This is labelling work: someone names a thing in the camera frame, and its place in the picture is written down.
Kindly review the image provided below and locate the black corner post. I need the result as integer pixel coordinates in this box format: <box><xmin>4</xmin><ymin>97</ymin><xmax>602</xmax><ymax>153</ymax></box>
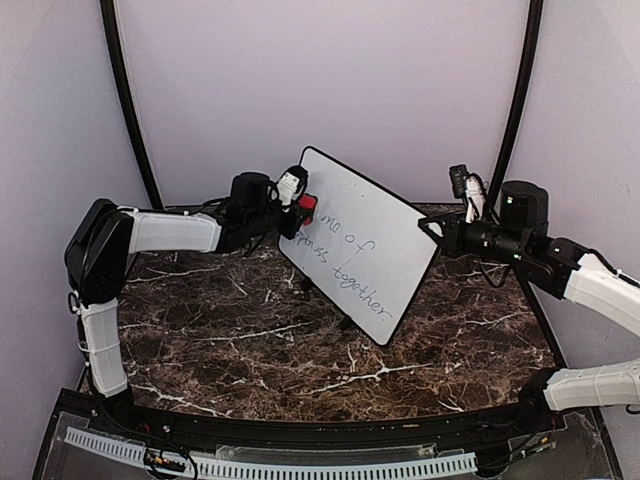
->
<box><xmin>99</xmin><ymin>0</ymin><xmax>164</xmax><ymax>210</ymax></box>
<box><xmin>488</xmin><ymin>0</ymin><xmax>544</xmax><ymax>206</ymax></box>

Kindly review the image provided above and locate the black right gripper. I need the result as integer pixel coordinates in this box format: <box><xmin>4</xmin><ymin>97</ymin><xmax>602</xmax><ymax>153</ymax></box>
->
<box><xmin>418</xmin><ymin>210</ymin><xmax>528</xmax><ymax>267</ymax></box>

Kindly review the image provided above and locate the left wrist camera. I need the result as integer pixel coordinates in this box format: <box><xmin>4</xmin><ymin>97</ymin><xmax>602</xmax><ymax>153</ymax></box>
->
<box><xmin>229</xmin><ymin>165</ymin><xmax>309</xmax><ymax>214</ymax></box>

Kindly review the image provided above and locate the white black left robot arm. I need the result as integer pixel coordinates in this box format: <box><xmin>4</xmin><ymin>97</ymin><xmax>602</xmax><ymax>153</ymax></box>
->
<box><xmin>64</xmin><ymin>194</ymin><xmax>318</xmax><ymax>436</ymax></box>

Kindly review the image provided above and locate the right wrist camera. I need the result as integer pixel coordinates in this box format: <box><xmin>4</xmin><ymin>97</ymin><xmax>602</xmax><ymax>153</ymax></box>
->
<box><xmin>449</xmin><ymin>165</ymin><xmax>487</xmax><ymax>223</ymax></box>

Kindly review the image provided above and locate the black right corner post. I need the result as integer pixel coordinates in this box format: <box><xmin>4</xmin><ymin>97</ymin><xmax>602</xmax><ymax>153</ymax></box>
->
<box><xmin>488</xmin><ymin>0</ymin><xmax>544</xmax><ymax>206</ymax></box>

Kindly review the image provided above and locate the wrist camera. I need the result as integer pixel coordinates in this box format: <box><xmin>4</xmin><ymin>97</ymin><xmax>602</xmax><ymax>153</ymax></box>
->
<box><xmin>229</xmin><ymin>165</ymin><xmax>309</xmax><ymax>214</ymax></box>
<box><xmin>449</xmin><ymin>165</ymin><xmax>487</xmax><ymax>223</ymax></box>

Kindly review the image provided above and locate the black left corner post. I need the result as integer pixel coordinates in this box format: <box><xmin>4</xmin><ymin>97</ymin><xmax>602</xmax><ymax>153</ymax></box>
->
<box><xmin>99</xmin><ymin>0</ymin><xmax>164</xmax><ymax>210</ymax></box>

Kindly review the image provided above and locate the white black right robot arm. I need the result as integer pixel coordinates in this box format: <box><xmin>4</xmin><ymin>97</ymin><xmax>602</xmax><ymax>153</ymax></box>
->
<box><xmin>418</xmin><ymin>168</ymin><xmax>639</xmax><ymax>434</ymax></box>

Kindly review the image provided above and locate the black curved front rail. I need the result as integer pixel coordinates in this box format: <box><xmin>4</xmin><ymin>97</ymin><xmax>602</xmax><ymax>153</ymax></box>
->
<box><xmin>96</xmin><ymin>392</ymin><xmax>564</xmax><ymax>451</ymax></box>

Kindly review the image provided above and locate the white whiteboard black frame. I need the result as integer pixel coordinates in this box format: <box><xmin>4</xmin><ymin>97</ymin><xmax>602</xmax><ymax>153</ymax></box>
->
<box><xmin>278</xmin><ymin>146</ymin><xmax>437</xmax><ymax>346</ymax></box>

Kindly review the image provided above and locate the red bone-shaped eraser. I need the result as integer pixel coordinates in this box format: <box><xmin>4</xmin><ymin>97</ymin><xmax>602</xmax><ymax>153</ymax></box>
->
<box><xmin>298</xmin><ymin>193</ymin><xmax>318</xmax><ymax>225</ymax></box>

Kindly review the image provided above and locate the white slotted cable duct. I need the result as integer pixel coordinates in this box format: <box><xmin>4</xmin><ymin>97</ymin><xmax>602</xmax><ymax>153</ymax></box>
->
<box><xmin>64</xmin><ymin>427</ymin><xmax>478</xmax><ymax>479</ymax></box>

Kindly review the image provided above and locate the black right whiteboard foot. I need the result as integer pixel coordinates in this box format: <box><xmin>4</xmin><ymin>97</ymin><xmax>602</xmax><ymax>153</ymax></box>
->
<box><xmin>338</xmin><ymin>315</ymin><xmax>354</xmax><ymax>331</ymax></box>

